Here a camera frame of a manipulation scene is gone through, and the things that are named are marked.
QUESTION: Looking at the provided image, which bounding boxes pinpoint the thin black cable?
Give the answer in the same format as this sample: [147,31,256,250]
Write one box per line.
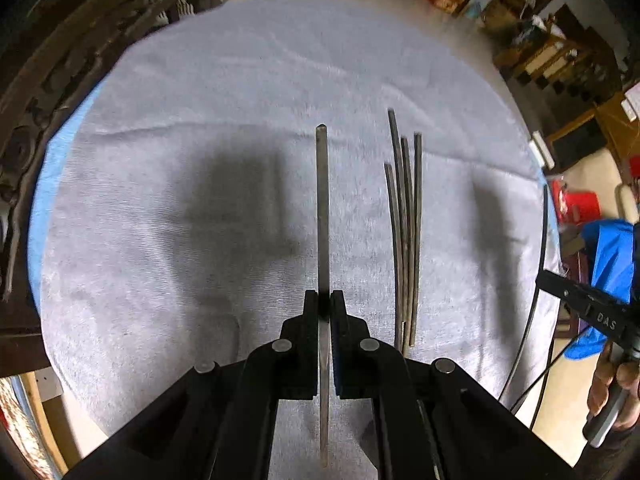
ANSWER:
[527,330,608,428]

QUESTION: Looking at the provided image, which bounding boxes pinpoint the grey towel cloth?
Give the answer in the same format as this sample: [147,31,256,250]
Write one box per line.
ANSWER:
[37,0,561,441]

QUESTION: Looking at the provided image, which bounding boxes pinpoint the white box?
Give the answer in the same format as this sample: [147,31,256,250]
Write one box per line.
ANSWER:
[530,131,557,171]

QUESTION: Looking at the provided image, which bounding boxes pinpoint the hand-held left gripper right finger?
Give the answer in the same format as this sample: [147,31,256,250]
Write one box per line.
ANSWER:
[330,290,583,480]

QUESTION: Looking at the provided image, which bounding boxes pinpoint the dark wooden chopstick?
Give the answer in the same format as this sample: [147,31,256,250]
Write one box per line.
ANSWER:
[387,108,417,348]
[399,136,416,343]
[407,133,423,348]
[383,162,405,352]
[315,124,332,467]

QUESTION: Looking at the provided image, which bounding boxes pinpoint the carved dark wooden chair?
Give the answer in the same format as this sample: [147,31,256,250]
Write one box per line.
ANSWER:
[0,0,223,338]

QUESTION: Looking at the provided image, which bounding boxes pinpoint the thick black cable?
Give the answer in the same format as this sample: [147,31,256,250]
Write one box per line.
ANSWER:
[497,185,548,403]

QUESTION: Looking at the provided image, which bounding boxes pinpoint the person's right hand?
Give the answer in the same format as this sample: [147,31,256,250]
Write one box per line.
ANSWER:
[586,341,640,432]

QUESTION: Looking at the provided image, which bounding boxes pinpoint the red plastic container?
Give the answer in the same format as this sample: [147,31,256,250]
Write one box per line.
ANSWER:
[559,190,602,223]

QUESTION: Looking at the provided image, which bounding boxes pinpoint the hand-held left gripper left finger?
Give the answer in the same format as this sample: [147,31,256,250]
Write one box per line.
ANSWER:
[60,290,321,480]

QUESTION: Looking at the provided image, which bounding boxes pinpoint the wooden shelf unit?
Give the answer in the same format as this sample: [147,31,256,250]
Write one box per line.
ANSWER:
[492,4,628,103]

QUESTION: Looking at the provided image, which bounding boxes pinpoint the blue under cloth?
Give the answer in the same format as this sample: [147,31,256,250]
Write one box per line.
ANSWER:
[27,82,103,311]

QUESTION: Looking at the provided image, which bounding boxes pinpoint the blue garment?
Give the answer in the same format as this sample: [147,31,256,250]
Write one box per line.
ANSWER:
[566,219,640,361]

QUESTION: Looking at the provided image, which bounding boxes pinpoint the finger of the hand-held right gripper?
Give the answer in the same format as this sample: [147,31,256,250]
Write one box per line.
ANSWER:
[535,269,591,313]

